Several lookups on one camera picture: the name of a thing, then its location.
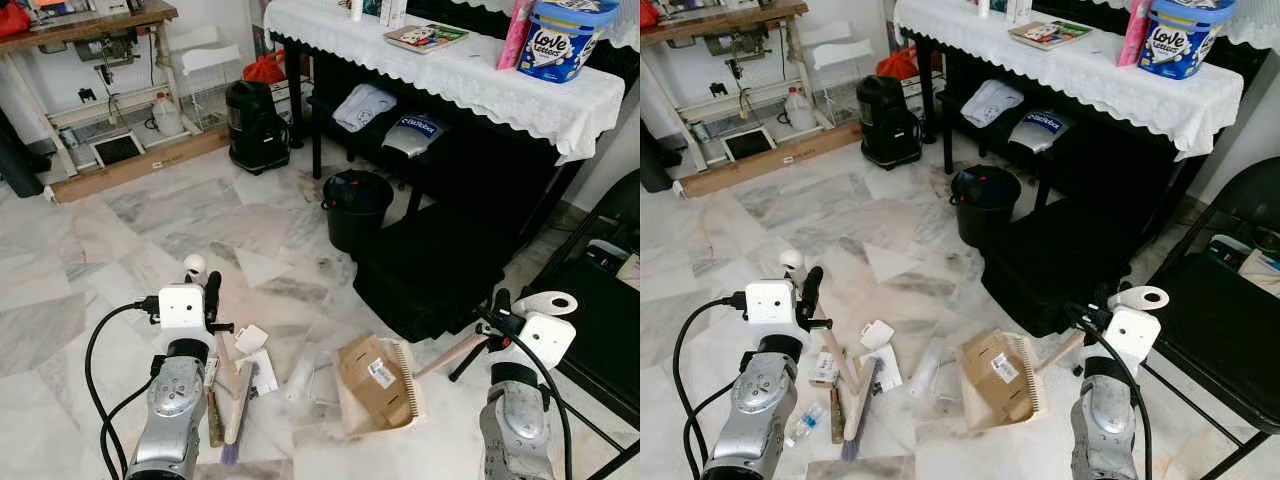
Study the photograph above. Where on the large brown cardboard box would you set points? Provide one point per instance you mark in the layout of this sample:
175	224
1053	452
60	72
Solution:
995	375
372	380

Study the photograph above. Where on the large black case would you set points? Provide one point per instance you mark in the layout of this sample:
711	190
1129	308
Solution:
430	270
1065	265

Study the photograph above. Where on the small brown white carton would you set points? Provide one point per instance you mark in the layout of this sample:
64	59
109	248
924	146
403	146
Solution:
211	372
825	368

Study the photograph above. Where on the flat white packet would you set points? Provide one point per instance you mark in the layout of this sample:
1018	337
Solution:
890	368
264	372

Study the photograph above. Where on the black folding chair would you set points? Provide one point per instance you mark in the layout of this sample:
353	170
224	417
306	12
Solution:
595	330
1220	335

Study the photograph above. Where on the clear plastic wrapper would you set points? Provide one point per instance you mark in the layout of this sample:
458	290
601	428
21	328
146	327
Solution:
305	375
930	370

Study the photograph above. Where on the small clear plastic bottle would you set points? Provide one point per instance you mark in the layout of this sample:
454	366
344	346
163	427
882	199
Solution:
805	425

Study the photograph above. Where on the white boxes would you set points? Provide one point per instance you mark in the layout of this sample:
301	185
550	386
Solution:
610	258
1245	262

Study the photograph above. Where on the long wooden plank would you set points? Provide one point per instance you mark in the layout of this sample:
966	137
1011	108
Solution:
140	165
770	160

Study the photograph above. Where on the black sewing machine pedal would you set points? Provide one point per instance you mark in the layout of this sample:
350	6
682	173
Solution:
117	150
748	143

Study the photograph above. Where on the black vacuum cleaner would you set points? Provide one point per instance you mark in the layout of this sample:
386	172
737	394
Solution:
255	125
888	120

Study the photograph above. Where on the white plastic jug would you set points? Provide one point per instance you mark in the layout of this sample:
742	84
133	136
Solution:
167	115
797	110

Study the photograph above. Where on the black rolled mat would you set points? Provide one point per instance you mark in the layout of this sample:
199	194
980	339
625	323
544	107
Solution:
20	160
655	160

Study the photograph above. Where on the table with white lace cloth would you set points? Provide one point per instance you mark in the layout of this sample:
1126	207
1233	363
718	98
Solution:
480	85
1090	75

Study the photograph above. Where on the red bag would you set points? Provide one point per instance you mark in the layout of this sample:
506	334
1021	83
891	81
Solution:
265	70
897	65

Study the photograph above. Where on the pink pack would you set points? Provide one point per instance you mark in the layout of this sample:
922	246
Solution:
517	35
1137	32

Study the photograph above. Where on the blue plastic tub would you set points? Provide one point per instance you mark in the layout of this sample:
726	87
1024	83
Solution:
1185	40
565	40

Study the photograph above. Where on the colourful book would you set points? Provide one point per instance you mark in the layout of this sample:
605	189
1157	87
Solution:
1050	35
425	37

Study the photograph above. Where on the wooden-top sewing machine table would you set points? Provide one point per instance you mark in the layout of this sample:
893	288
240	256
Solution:
90	22
720	18

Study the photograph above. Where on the white bottles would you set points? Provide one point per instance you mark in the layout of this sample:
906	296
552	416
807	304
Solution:
1000	8
375	10

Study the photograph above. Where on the red cloth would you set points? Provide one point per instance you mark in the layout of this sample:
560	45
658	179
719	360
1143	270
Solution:
650	12
12	18

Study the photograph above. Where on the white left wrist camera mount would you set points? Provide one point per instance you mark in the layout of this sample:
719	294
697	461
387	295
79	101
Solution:
770	302
181	305

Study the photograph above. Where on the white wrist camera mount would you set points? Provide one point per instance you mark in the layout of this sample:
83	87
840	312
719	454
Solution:
770	302
1132	338
181	305
545	340

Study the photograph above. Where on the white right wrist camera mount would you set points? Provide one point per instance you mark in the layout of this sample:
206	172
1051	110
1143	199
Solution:
1132	338
545	340

